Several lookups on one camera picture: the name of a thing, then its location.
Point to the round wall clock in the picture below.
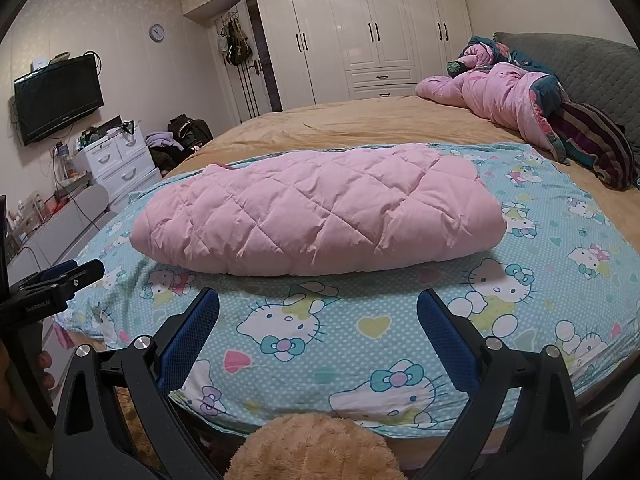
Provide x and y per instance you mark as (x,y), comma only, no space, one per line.
(157,32)

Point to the blue cartoon cat blanket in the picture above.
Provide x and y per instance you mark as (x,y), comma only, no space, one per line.
(350,325)

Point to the pink padded coat pile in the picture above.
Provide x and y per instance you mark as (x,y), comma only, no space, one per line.
(500,95)

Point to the small white box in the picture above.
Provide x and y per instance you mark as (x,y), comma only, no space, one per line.
(38,64)

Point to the person's left hand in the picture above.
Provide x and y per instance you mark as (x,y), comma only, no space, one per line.
(45,362)

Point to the grey rounded cabinet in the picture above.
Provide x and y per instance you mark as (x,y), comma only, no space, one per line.
(75,205)

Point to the purple cloth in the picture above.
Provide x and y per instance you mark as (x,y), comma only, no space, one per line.
(160,139)

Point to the pink cloth piece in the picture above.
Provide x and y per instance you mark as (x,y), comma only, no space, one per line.
(64,335)

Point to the bed with tan sheet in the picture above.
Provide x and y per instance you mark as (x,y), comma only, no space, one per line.
(350,120)

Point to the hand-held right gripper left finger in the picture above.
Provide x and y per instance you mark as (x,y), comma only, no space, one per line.
(192,335)

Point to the white room door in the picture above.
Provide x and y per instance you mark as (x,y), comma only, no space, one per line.
(250,90)

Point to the black wall television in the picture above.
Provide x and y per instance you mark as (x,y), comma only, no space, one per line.
(57,97)

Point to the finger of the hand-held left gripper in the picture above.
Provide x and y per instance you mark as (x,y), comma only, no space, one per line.
(82,272)
(57,271)

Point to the small bottles and boxes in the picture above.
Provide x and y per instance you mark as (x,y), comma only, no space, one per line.
(70,162)

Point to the white drawer chest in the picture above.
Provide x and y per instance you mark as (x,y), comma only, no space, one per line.
(120,170)

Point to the white wardrobe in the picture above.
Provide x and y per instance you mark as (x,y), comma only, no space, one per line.
(340,35)

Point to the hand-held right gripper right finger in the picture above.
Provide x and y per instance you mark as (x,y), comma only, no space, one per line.
(447,340)

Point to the dark striped cloth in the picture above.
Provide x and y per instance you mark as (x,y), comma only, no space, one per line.
(595,140)

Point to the dark clothing pile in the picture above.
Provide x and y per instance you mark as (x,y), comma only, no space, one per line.
(165,160)

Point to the grey quilted headboard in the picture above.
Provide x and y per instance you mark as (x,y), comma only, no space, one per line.
(590,65)

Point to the black bag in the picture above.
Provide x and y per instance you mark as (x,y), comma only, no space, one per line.
(192,130)

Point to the pink quilted jacket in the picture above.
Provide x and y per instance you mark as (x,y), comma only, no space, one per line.
(310,210)

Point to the hanging dark bags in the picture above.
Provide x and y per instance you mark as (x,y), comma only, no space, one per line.
(235,42)

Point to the black flat device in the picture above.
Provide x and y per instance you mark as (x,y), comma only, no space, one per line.
(112,127)

